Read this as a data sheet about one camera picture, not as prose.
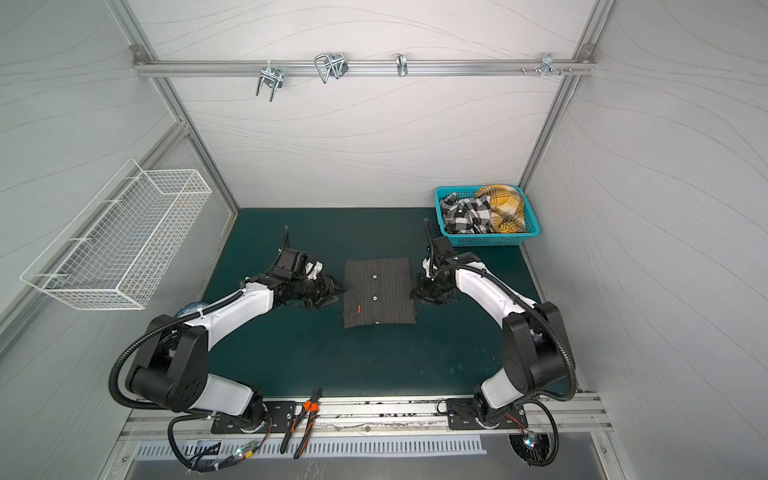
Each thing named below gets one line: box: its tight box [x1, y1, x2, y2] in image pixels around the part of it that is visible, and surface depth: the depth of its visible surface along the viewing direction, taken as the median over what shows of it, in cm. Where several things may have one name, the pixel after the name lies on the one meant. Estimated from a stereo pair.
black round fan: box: [508, 432, 551, 465], surface depth 73 cm
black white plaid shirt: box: [440, 192, 494, 234], surface depth 109 cm
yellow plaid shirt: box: [476, 184, 526, 233], surface depth 109 cm
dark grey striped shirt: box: [343, 257, 417, 328], surface depth 94 cm
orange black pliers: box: [280, 387, 323, 459], surface depth 75 cm
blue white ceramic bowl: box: [174, 301, 210, 318], surface depth 90 cm
